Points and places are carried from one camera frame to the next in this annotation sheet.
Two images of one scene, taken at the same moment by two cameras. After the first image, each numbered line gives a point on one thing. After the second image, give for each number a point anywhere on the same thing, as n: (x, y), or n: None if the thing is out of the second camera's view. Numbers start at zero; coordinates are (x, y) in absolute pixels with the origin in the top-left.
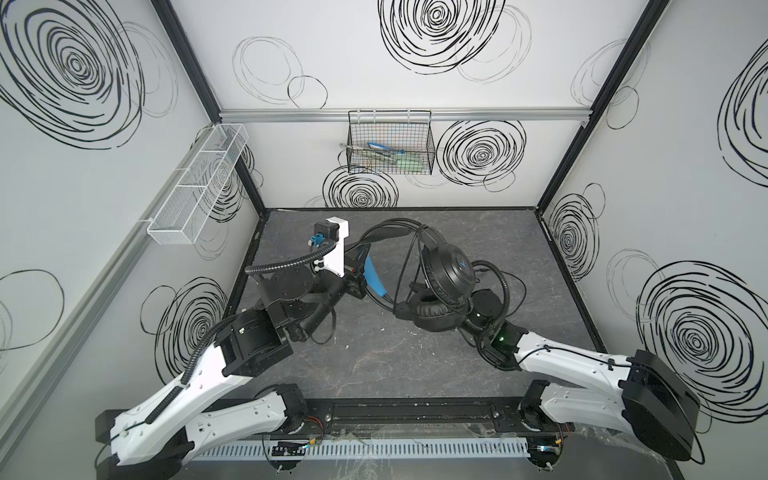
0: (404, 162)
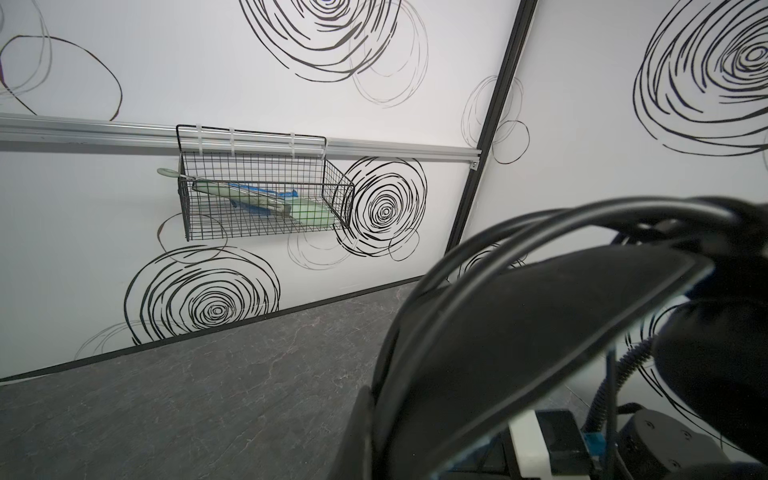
0: (299, 210)
